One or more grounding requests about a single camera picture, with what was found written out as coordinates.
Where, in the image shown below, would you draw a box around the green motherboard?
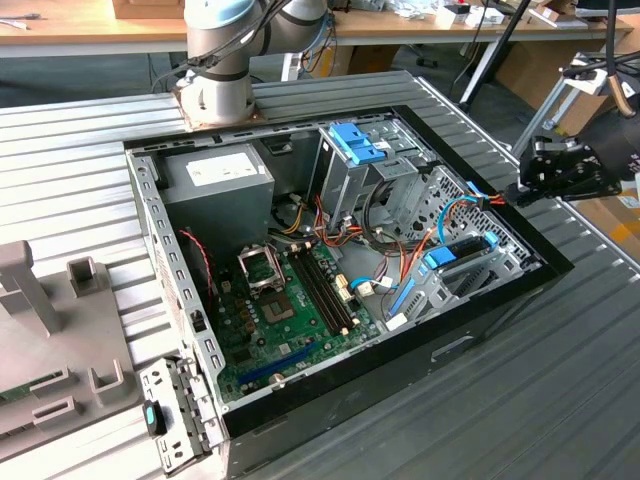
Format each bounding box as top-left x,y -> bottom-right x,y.
212,239 -> 381,401

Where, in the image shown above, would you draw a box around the black open PC case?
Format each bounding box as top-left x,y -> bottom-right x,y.
122,102 -> 576,480

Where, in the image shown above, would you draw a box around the white boxes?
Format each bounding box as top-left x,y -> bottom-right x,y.
434,4 -> 506,29

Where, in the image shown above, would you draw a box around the small cardboard box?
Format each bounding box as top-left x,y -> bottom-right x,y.
112,0 -> 171,20

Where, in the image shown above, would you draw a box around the blue data wire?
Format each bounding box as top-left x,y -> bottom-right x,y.
436,182 -> 484,247

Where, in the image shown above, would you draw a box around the black blue latch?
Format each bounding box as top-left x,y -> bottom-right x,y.
142,399 -> 170,436

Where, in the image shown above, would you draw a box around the wooden desk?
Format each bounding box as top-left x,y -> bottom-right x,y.
0,0 -> 189,59
329,9 -> 634,56

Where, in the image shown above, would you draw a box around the orange power wire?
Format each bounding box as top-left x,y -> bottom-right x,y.
399,192 -> 507,286

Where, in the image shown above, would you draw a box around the black camera cable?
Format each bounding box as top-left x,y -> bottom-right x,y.
602,0 -> 640,119

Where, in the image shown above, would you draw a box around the green RAM stick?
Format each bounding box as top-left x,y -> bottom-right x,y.
0,372 -> 56,404

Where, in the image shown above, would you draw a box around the black tripod pole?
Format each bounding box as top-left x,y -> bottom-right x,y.
457,0 -> 532,104

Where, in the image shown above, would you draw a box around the blue plastic drive latch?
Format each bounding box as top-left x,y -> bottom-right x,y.
328,122 -> 390,166

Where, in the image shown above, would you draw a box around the black monitor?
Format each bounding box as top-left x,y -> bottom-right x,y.
574,0 -> 640,22

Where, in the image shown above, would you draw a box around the white plug blue wire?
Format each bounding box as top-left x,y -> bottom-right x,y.
349,276 -> 401,299

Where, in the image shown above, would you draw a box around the flat cardboard sheet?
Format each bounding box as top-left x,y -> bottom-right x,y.
494,39 -> 621,139

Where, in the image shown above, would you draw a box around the metal drive cage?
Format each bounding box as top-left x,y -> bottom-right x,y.
307,117 -> 436,236

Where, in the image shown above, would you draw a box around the metal socket cover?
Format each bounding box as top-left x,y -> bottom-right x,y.
237,244 -> 285,293

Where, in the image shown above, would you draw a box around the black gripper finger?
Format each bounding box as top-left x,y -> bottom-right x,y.
503,172 -> 624,207
519,135 -> 601,187

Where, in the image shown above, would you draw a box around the CPU socket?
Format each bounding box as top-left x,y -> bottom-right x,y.
235,243 -> 287,295

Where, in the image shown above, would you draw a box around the brown cardboard box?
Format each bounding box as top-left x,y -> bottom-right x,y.
344,44 -> 401,76

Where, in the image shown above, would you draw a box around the metal slot bracket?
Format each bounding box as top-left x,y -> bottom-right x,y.
139,354 -> 225,474

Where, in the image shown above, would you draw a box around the grey parts rack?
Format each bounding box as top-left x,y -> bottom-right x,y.
0,239 -> 142,464

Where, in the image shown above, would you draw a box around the black round cable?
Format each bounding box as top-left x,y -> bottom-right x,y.
362,179 -> 436,251

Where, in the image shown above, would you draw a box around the red black twisted wire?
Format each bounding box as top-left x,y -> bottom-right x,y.
178,227 -> 217,297

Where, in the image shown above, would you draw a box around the blue expansion slot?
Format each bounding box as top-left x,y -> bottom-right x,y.
237,342 -> 319,386

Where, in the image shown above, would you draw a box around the metal disk bay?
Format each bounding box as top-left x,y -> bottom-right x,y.
387,234 -> 544,321

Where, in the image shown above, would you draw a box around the brown base plate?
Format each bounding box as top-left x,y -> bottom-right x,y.
171,84 -> 267,132

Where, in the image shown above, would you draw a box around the hard disk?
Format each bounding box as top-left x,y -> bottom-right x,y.
389,232 -> 501,321

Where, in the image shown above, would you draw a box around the cardboard box with labels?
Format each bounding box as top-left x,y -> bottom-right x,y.
569,194 -> 640,261

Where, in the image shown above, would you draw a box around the yellow orange wire bundle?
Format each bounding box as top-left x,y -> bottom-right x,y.
272,193 -> 366,251

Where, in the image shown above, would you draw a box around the black RAM slot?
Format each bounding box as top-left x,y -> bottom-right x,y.
303,243 -> 360,329
289,244 -> 351,337

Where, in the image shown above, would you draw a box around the grey power supply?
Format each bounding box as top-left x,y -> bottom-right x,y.
158,144 -> 277,256

